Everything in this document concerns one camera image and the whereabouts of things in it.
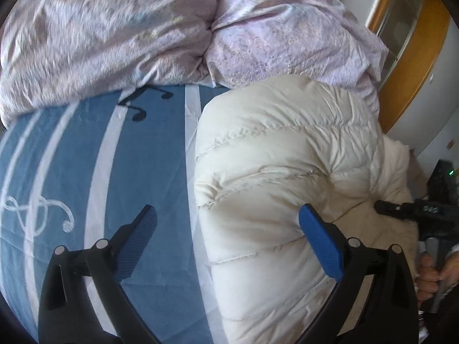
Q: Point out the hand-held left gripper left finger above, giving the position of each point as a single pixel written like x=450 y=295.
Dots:
x=134 y=243

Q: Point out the blue white-striped bed sheet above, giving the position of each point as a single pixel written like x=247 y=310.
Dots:
x=150 y=157

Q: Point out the lavender patterned duvet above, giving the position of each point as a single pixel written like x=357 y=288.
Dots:
x=125 y=32

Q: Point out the cream puffer jacket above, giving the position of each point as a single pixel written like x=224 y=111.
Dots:
x=287 y=157

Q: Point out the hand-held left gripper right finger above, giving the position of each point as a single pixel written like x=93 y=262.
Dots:
x=321 y=242

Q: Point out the person's right hand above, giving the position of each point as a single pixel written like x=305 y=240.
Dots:
x=426 y=279

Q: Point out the yellow wooden door frame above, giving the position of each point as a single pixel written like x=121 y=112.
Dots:
x=430 y=36

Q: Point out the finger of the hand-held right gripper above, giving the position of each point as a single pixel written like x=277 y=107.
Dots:
x=394 y=209

